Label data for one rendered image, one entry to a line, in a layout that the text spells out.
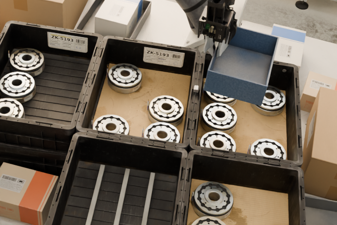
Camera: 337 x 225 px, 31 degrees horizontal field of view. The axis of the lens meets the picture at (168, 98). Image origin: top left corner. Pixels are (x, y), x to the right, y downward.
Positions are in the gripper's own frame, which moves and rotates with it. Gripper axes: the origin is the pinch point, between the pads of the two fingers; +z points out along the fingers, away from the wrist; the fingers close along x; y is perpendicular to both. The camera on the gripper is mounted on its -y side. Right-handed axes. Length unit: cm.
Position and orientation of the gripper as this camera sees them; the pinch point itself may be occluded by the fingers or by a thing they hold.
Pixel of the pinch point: (215, 50)
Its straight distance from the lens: 156.2
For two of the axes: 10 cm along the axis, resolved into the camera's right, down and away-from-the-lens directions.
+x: 9.5, 2.3, -2.0
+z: -0.3, 7.2, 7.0
